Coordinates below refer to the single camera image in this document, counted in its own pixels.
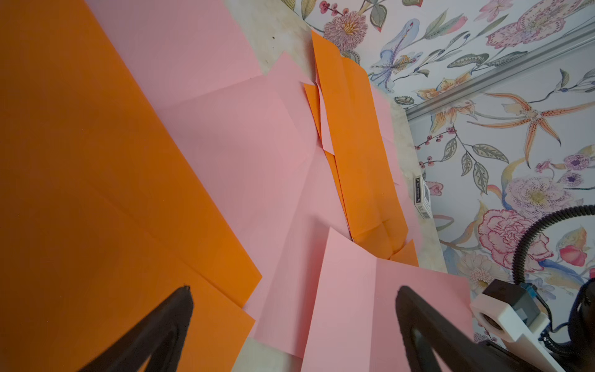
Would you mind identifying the black corrugated cable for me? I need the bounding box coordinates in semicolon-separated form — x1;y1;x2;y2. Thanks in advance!
510;204;595;354

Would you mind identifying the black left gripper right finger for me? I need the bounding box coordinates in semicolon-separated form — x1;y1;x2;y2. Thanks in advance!
395;286;511;371

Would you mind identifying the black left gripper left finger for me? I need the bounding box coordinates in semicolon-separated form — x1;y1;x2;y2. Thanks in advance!
82;286;194;371

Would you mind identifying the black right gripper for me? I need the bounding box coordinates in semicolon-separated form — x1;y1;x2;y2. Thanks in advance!
473;278;595;372

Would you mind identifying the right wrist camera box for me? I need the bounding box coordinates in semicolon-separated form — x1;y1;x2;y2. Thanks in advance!
470;280;563;371

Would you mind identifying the aluminium corner frame post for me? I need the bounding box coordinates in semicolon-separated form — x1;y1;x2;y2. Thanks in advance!
405;22;594;120

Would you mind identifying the white playing card box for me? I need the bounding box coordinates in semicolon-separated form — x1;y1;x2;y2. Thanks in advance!
413;176;432;219

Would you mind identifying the large pink paper sheet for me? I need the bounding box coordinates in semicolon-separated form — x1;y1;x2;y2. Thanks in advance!
158;54;349;357

